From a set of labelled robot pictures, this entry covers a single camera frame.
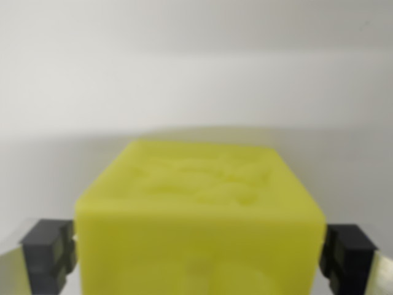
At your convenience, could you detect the yellow cube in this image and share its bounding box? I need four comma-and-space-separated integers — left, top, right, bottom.
74, 140, 327, 295

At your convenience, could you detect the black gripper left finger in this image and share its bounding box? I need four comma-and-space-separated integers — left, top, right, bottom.
0, 218, 76, 295

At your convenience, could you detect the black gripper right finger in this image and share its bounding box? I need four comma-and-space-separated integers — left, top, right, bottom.
319, 223, 393, 295

